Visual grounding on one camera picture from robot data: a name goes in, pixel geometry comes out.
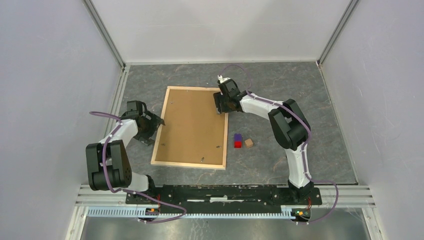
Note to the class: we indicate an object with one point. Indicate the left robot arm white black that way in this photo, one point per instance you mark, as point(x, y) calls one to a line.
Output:
point(107, 161)

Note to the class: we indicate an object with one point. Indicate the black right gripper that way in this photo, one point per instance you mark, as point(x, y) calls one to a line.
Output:
point(218, 98)

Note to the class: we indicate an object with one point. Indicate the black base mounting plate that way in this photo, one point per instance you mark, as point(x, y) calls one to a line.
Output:
point(231, 199)

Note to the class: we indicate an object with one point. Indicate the red and purple block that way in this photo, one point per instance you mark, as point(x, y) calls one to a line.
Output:
point(238, 140)

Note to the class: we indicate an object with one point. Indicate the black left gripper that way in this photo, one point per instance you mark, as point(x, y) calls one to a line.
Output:
point(154, 122)

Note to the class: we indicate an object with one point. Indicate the small wooden cube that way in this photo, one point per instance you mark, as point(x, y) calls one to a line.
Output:
point(248, 143)

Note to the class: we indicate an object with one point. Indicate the brown cardboard backing board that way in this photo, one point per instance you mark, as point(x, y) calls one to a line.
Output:
point(193, 126)

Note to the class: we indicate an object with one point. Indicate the light wooden picture frame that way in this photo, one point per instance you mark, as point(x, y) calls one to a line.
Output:
point(185, 165)

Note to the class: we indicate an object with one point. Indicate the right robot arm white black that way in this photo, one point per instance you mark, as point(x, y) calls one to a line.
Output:
point(290, 128)

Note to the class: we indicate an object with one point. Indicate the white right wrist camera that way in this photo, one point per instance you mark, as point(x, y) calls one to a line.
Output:
point(221, 79)

